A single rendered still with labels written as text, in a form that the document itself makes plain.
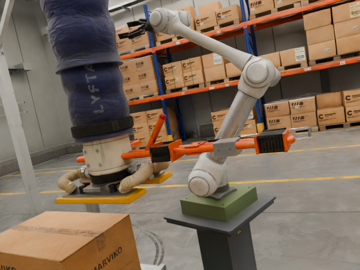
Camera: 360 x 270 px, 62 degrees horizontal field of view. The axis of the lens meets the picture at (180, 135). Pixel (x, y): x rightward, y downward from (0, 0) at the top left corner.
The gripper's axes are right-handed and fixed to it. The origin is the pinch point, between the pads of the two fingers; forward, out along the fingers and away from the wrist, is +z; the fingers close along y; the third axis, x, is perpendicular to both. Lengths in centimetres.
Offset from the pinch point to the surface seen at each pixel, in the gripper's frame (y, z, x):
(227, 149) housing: -94, -78, 1
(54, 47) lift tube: -76, -22, 32
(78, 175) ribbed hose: -98, -16, -11
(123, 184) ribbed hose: -105, -45, -3
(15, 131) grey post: 43, 248, -126
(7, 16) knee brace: 127, 231, -14
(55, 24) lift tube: -73, -25, 39
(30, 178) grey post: 9, 241, -180
